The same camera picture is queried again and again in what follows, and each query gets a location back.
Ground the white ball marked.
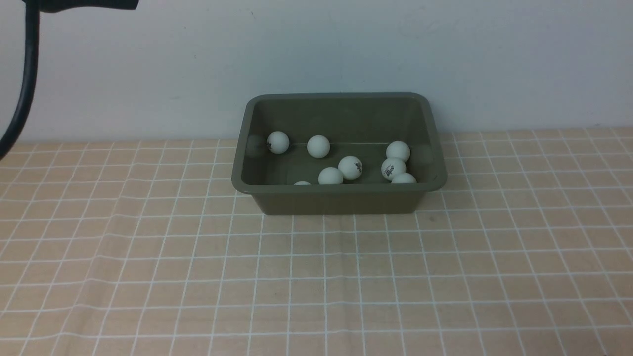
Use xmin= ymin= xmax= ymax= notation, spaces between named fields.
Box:
xmin=338 ymin=156 xmax=363 ymax=181

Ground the plain white ball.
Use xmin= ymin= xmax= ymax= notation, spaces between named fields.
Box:
xmin=266 ymin=131 xmax=291 ymax=155

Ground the white ball with logo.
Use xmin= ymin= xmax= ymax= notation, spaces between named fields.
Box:
xmin=318 ymin=167 xmax=344 ymax=185

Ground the black left camera cable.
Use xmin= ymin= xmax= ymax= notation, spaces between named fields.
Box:
xmin=0 ymin=0 xmax=41 ymax=160

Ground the olive green plastic bin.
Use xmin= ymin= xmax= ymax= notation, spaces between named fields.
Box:
xmin=231 ymin=92 xmax=448 ymax=216

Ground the white ball bin corner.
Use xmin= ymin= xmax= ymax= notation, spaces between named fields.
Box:
xmin=386 ymin=140 xmax=411 ymax=163

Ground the beige checkered tablecloth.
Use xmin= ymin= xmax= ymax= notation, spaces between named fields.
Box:
xmin=0 ymin=128 xmax=633 ymax=356

